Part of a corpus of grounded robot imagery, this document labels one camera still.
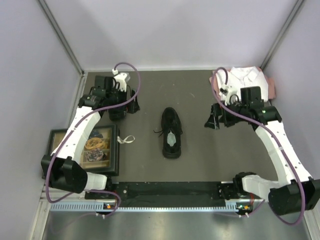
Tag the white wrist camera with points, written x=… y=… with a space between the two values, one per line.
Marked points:
x=226 y=92
x=120 y=80

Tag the white folded shirt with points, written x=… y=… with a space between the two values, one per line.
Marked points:
x=243 y=77

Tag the black shoe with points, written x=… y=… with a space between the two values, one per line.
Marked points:
x=172 y=131
x=117 y=113

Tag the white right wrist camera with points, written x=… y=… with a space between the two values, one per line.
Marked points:
x=226 y=92

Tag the white slotted cable duct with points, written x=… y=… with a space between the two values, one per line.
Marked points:
x=230 y=206

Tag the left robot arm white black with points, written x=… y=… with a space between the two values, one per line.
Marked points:
x=62 y=167

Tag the white ribbon loop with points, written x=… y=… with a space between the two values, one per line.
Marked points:
x=127 y=140

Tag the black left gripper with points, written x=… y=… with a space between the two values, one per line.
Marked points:
x=133 y=107

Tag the black framed compartment box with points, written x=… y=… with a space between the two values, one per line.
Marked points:
x=100 y=155

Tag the black base plate strip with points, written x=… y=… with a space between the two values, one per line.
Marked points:
x=178 y=194

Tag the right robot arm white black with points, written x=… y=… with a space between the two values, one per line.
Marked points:
x=286 y=163

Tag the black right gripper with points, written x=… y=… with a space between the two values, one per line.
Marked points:
x=213 y=122

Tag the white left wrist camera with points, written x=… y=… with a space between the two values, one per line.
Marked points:
x=120 y=80

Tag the pink folded cloth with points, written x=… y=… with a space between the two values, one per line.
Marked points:
x=271 y=87

